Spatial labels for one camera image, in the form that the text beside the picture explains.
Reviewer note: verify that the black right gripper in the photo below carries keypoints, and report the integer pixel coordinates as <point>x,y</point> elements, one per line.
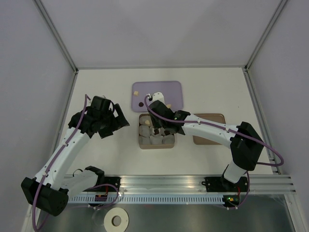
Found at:
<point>155,124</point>

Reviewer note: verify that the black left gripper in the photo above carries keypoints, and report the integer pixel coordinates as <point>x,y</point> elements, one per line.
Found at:
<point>118,123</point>

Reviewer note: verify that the gold square chocolate tin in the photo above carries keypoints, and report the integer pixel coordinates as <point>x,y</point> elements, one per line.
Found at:
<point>148,147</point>

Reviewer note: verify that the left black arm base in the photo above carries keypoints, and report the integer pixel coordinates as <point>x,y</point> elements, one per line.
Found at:
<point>104,188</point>

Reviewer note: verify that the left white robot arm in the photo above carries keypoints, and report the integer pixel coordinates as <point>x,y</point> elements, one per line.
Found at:
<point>48,190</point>

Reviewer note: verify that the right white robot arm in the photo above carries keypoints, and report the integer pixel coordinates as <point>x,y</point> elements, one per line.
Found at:
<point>242,140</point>

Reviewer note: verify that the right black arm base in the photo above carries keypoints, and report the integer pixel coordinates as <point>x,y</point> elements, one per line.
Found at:
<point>219,184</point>

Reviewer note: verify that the white paper cup one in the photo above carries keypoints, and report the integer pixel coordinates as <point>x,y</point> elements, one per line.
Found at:
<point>143,119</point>

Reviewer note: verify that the lilac plastic tray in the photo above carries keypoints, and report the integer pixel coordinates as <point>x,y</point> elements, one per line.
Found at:
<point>172,91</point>

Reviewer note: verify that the white paper cup five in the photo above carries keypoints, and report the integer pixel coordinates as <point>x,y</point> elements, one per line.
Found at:
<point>152,131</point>

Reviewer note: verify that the white paper cup four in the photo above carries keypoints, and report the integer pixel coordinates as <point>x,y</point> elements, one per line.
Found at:
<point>144,131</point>

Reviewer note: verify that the white paper cup eight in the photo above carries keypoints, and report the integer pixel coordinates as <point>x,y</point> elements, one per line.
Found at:
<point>156,140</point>

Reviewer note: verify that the white paper cup nine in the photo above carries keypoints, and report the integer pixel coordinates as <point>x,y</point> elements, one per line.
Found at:
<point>168,140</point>

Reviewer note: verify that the white paper cup seven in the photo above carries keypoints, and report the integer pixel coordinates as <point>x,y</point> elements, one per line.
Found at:
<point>144,140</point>

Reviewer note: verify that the white tape roll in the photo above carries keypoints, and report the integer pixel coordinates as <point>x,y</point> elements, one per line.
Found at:
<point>116,220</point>

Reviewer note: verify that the white slotted cable duct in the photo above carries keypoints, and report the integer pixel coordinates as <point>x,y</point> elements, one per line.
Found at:
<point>149,199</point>

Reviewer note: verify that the aluminium front rail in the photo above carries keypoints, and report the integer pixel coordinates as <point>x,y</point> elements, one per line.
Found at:
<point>177,184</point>

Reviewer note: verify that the aluminium rail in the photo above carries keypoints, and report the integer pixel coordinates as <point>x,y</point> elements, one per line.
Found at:
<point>273,158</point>
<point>177,184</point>

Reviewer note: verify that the left aluminium frame post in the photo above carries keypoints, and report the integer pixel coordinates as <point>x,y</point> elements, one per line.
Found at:
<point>51,26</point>

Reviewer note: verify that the aluminium frame post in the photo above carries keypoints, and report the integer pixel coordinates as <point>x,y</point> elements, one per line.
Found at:
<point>51,26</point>
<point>272,22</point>

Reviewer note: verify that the right side aluminium rail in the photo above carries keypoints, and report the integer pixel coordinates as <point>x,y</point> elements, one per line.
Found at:
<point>273,158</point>

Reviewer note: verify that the right aluminium frame post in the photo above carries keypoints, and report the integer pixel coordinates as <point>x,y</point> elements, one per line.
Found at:
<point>272,22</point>

